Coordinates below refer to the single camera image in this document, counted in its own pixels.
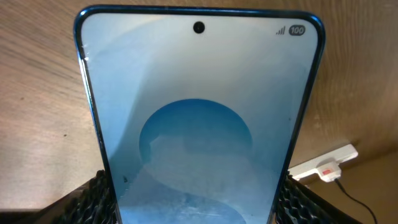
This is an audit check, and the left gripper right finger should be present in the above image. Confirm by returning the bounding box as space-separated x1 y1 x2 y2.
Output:
275 175 360 224

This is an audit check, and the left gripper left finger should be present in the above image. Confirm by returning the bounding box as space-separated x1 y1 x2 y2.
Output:
20 170 118 224

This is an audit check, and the black USB charging cable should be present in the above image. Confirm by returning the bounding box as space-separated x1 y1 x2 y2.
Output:
334 179 379 224

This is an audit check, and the white power strip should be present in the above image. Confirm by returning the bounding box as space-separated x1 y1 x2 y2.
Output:
289 144 358 181

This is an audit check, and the blue Galaxy smartphone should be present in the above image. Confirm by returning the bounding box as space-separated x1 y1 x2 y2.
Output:
73 4 325 223

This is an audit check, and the white USB charger plug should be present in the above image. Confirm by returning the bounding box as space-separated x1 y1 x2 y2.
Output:
317 161 341 182

